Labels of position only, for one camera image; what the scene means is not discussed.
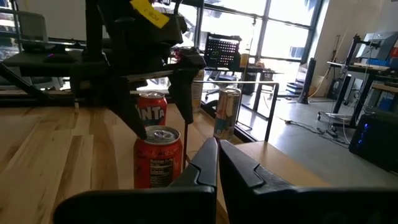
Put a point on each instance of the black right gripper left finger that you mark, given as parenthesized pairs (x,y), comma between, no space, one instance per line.
(192,202)

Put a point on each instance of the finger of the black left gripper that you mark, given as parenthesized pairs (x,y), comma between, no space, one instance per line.
(185,93)
(129,105)

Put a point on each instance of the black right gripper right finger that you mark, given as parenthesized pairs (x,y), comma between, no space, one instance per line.
(280,205)

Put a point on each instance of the red Fanta strawberry can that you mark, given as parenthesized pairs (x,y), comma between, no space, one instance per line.
(154,112)

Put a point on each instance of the blue silver Red Bull can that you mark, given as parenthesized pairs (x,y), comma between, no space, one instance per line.
(227,115)

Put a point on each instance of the red Coca-Cola can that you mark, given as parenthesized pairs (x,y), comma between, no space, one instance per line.
(155,168)

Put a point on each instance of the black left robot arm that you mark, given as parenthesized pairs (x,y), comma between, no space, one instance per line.
(93,31)

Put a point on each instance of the yellow sticky note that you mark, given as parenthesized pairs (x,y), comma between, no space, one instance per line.
(149,12)

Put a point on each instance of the black pegboard panel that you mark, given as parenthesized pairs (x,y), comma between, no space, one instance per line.
(222,51)

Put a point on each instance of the black computer mouse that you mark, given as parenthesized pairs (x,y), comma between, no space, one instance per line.
(59,58)

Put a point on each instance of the grey office chair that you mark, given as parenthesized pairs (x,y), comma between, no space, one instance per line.
(34,28)

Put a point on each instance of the grey office desk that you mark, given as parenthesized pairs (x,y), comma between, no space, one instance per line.
(25,63)

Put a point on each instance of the black computer with blue light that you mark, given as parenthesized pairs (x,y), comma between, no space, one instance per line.
(376,143)

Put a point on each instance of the black tower speaker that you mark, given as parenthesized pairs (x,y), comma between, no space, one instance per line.
(308,81)

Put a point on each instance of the black standing desk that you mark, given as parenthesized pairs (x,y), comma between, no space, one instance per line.
(367,81)

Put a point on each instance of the grey computer monitor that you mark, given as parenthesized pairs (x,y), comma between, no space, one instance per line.
(382,43)

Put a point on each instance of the black aluminium rig frame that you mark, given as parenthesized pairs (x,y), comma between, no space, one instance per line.
(37,102)

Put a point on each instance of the black window frame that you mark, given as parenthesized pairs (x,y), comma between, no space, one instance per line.
(262,34)

